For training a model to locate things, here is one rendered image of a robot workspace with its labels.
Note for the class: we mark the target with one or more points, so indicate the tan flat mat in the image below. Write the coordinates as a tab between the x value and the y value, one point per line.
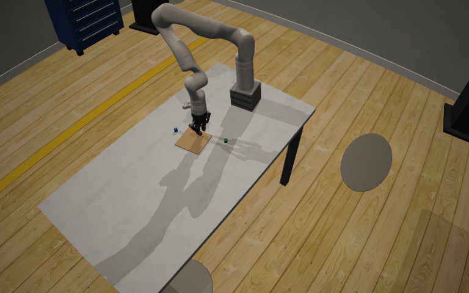
193	142

